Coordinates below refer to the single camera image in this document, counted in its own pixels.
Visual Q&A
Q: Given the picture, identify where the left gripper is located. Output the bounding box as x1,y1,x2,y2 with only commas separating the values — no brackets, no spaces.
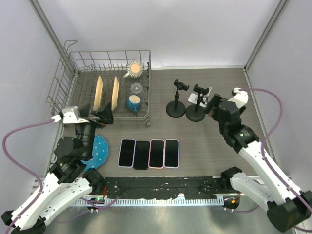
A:
78,100,114,157

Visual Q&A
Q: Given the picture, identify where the black round-base phone stand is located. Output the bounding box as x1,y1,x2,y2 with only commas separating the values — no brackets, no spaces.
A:
186,84,210,122

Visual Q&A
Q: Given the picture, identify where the black gooseneck phone stand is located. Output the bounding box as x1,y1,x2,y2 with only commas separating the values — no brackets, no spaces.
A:
166,79,190,118

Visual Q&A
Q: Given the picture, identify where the lavender case phone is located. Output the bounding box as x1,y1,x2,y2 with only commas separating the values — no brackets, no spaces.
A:
118,139,136,168

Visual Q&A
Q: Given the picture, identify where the black phone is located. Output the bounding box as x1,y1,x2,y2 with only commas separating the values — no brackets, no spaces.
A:
133,141,150,170

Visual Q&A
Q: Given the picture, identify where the pink phone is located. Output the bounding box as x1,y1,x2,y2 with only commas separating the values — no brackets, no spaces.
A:
148,139,165,169

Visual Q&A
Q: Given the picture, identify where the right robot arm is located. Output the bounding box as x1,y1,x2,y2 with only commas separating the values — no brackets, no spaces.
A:
204,91,312,233

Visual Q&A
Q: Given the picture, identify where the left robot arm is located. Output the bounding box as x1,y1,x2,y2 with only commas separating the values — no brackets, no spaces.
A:
1,102,114,234

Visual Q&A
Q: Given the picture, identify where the white folding phone stand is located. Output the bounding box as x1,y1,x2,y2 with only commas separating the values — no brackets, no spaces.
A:
188,87,212,107

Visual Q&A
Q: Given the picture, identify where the left yellow plate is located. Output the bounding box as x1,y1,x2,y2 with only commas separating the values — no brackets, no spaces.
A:
93,76,104,111

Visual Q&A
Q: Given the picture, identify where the yellow plate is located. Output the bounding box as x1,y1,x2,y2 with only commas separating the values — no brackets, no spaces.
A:
111,76,120,111
93,76,104,111

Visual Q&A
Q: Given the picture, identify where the right yellow plate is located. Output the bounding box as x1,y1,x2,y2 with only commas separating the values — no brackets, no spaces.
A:
111,76,120,111

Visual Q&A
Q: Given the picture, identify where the blue polka dot plate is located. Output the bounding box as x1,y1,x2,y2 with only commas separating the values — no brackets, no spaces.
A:
83,135,109,172

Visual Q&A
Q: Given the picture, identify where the blue ceramic mug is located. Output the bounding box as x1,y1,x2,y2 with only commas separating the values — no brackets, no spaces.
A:
125,95,141,115

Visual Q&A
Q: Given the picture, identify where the clear glass cup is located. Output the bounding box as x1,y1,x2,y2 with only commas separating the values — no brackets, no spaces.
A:
130,82,147,101

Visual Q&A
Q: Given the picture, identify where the cream ribbed mug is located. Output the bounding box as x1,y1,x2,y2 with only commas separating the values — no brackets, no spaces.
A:
123,61,143,78

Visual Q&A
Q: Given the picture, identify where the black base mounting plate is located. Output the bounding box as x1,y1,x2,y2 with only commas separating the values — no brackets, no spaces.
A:
105,176,238,200

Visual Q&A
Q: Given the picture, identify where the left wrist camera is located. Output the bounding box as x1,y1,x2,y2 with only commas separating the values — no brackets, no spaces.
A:
51,106,89,124

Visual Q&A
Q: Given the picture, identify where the grey wire dish rack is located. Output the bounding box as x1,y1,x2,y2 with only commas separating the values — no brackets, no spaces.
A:
46,40,151,126

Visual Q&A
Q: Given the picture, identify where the white slotted cable duct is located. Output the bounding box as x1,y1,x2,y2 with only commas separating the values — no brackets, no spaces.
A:
70,196,224,207

